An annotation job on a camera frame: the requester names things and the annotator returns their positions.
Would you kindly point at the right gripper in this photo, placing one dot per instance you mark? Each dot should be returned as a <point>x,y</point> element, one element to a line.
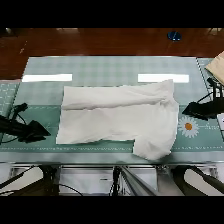
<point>200,110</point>

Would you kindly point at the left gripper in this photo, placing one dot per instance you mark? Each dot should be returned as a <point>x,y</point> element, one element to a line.
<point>32,130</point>

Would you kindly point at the white T-shirt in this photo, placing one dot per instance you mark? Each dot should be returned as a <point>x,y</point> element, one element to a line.
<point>116,116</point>

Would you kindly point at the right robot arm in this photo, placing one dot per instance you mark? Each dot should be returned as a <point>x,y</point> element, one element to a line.
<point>180,180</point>

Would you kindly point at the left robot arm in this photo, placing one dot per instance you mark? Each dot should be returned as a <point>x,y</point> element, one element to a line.
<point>10,125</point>

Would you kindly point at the beige garment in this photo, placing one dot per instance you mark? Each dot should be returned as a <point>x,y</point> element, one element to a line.
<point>218,66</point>

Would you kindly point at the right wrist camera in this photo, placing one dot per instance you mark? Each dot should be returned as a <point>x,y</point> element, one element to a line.
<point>213,85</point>

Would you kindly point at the silver frame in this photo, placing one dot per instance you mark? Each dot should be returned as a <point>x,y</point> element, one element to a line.
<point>100,158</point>

